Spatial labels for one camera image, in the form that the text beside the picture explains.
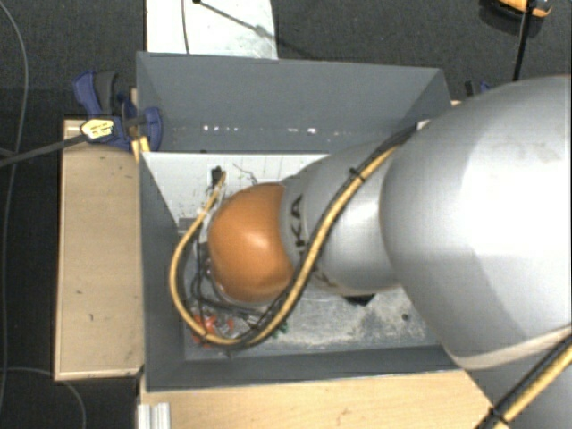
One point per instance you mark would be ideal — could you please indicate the red-orange small thing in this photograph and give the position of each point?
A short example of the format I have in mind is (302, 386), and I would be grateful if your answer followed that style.
(209, 324)

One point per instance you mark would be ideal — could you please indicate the pale wood flat board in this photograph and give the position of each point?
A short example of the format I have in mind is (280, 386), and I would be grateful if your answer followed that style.
(98, 257)

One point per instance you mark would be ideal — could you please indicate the grey metal bin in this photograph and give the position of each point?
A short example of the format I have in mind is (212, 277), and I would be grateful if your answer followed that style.
(277, 101)

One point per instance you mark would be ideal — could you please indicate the black cylinder on white bracket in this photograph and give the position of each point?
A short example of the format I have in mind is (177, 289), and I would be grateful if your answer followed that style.
(217, 175)

